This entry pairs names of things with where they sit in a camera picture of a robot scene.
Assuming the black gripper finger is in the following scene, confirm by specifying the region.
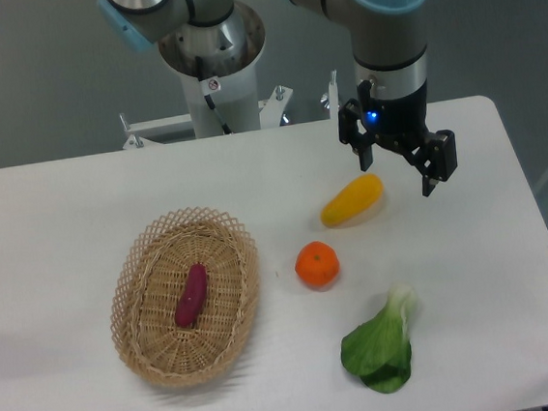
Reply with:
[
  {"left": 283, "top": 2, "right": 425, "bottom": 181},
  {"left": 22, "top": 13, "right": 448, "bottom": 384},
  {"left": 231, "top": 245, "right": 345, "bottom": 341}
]
[
  {"left": 337, "top": 99, "right": 373, "bottom": 170},
  {"left": 421, "top": 131, "right": 458, "bottom": 196}
]

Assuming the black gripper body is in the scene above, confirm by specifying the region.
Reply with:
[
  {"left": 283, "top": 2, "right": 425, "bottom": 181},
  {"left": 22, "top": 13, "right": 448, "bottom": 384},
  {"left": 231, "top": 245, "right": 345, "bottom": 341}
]
[{"left": 354, "top": 80, "right": 435, "bottom": 165}]

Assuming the purple sweet potato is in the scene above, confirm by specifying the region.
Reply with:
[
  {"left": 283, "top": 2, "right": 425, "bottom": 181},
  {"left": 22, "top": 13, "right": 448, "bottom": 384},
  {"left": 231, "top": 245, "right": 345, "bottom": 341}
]
[{"left": 174, "top": 263, "right": 208, "bottom": 328}]

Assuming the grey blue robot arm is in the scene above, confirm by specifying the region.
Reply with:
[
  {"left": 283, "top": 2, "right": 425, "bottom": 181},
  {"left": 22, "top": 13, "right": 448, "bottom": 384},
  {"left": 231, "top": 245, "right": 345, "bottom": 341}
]
[{"left": 98, "top": 0, "right": 457, "bottom": 194}]

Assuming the woven wicker basket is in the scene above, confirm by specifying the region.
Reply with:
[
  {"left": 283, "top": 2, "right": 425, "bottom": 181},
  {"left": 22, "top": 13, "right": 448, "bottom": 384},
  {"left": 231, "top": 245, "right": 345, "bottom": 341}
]
[{"left": 111, "top": 207, "right": 259, "bottom": 388}]

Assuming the yellow mango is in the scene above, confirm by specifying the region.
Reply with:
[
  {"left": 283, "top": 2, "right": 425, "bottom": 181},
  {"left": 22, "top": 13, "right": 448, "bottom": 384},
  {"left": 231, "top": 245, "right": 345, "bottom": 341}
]
[{"left": 320, "top": 173, "right": 384, "bottom": 227}]

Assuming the orange tangerine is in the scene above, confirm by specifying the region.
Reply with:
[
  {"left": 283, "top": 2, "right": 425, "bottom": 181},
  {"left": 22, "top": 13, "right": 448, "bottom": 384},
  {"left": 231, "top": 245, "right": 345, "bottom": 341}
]
[{"left": 295, "top": 241, "right": 340, "bottom": 289}]

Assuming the green bok choy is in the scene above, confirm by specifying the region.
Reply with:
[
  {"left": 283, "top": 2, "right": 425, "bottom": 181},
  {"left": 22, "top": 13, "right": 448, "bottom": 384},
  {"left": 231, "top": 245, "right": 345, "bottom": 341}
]
[{"left": 340, "top": 282, "right": 418, "bottom": 394}]

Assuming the white clamp post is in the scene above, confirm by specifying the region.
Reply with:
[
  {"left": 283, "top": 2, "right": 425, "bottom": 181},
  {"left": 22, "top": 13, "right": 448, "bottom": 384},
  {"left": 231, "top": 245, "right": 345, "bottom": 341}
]
[{"left": 319, "top": 70, "right": 340, "bottom": 120}]

